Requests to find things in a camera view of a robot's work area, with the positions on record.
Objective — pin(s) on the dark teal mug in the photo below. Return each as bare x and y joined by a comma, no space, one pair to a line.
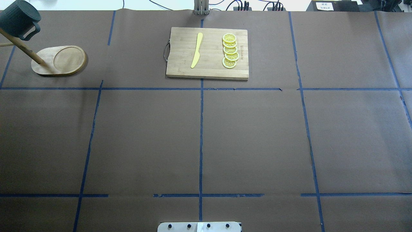
20,19

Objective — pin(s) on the wooden cup storage rack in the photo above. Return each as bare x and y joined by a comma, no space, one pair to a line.
52,61

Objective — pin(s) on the lemon slice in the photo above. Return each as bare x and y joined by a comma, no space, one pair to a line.
229,45
232,57
229,64
229,38
230,51

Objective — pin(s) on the yellow plastic knife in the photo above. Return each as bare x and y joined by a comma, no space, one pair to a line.
196,57

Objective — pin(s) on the bamboo cutting board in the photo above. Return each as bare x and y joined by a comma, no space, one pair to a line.
182,46

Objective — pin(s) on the black power box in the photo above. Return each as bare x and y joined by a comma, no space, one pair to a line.
333,5

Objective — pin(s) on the aluminium frame post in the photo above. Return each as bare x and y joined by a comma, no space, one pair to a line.
201,7

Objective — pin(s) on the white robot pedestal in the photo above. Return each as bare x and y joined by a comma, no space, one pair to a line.
215,226

